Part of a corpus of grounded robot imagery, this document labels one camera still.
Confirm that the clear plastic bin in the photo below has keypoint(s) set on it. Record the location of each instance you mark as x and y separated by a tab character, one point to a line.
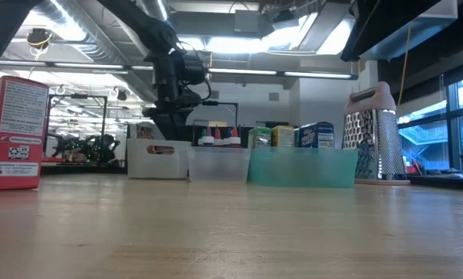
220	164

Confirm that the silver ventilation duct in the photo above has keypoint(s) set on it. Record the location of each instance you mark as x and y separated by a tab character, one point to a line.
332	35

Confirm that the white plastic bin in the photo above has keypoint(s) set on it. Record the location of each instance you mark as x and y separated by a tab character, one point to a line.
158	166

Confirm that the yellow box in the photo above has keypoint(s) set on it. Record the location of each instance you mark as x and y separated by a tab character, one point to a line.
282	136

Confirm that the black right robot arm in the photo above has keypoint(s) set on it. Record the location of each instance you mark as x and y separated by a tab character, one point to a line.
386	23

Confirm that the brown orange snack packet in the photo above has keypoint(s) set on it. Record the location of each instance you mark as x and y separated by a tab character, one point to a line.
145	131

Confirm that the black gantry frame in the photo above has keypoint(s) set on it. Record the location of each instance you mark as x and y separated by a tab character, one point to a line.
225	103
78	96

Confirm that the black robot with green lights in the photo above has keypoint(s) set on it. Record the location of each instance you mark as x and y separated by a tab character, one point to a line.
92	149

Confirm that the green plastic bin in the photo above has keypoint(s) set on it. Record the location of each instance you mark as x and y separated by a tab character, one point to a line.
301	168

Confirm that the grey ceiling box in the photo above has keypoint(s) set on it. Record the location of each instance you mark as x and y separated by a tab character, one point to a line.
247	21

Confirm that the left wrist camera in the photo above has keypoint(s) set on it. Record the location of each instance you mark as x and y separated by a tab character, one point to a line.
194	69

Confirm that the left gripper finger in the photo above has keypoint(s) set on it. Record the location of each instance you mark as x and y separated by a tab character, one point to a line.
183	128
165	128

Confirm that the linear tube light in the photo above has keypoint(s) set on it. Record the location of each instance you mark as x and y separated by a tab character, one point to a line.
278	72

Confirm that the black yellow ceiling reel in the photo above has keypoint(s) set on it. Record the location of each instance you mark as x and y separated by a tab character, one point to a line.
38	38

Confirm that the ceiling light panel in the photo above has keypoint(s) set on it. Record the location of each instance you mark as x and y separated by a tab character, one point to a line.
235	44

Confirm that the green Apple Jacks cereal box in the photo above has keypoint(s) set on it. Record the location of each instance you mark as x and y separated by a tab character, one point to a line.
260	137

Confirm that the red cereal box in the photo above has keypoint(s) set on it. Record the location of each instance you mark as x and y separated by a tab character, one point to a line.
14	135

